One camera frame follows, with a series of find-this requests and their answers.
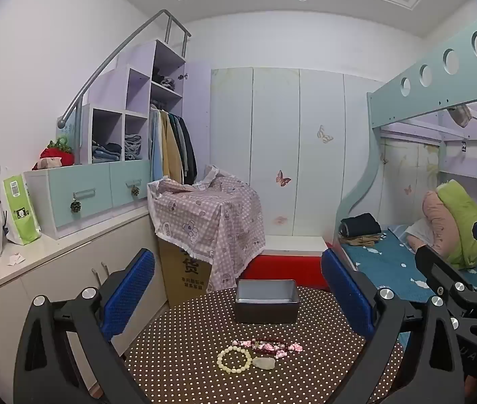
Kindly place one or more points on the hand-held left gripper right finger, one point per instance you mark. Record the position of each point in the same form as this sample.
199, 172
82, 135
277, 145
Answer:
343, 286

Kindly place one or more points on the green blanket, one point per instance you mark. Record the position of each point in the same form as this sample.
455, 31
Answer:
461, 219

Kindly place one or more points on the white wardrobe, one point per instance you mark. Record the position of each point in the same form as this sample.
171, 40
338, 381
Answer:
272, 134

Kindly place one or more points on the wide teal drawer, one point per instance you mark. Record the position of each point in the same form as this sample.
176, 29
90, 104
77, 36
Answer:
53, 197

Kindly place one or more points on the blue fish print bed sheet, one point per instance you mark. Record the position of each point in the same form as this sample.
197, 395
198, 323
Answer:
386, 265

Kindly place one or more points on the faint pink flower sticker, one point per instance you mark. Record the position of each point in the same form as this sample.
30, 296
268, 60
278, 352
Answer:
281, 219

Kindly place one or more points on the folded light jeans pile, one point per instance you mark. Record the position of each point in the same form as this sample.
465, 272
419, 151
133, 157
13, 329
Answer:
133, 147

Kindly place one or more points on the dark hanging jacket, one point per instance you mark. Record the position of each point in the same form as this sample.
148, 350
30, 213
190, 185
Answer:
188, 151

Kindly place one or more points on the small pink butterfly sticker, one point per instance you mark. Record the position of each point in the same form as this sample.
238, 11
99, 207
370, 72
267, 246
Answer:
407, 190

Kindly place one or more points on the teal bunk bed frame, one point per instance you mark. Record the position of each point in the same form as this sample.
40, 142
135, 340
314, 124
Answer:
432, 71

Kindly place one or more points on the grey metal tin box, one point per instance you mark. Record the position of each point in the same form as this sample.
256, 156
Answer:
266, 307

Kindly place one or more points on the beige low cabinet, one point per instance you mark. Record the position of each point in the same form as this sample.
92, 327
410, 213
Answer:
23, 294

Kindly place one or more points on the light blue hanging shirt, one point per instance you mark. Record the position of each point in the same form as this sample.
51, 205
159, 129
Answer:
156, 147

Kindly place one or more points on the dark folded clothes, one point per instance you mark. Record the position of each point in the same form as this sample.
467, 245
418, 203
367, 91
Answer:
163, 82

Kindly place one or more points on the white butterfly sticker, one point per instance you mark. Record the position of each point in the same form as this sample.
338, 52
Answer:
325, 134

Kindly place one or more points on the white pillow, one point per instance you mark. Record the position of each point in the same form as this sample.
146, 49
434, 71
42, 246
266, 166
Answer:
416, 232

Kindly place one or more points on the grey metal handrail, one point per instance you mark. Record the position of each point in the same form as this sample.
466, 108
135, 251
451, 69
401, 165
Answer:
108, 67

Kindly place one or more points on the red stool with white top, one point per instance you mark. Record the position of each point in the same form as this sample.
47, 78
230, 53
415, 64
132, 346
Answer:
289, 265

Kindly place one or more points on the pink checked cloth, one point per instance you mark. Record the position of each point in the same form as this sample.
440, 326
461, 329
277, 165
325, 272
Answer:
205, 214

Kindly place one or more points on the cardboard box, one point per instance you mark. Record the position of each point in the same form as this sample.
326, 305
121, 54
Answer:
179, 273

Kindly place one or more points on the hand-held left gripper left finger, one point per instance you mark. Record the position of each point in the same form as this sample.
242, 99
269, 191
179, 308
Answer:
131, 290

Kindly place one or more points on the pale jade pendant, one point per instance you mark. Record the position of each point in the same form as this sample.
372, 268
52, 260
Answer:
263, 363

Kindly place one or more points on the folded dark jeans pile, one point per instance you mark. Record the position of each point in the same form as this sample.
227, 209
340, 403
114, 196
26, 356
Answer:
106, 151

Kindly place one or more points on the narrow teal drawer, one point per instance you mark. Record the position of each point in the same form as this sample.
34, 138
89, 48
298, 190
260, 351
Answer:
127, 179

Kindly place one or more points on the pink flower ornament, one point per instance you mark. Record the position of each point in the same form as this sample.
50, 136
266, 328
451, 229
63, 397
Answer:
291, 348
240, 343

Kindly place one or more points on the pine cone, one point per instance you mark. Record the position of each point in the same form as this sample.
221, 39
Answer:
135, 191
75, 207

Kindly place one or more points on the green and white bag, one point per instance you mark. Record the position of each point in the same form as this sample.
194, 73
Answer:
21, 210

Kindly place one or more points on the red strawberry plush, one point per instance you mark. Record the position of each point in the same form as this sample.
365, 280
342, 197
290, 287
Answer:
59, 153

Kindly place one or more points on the pink pillow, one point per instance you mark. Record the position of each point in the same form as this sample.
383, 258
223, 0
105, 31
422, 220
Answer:
436, 219

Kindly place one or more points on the white paper scraps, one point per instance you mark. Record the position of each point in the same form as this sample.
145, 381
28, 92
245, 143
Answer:
15, 259

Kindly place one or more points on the folded dark garment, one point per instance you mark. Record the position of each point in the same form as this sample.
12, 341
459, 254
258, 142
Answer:
358, 224

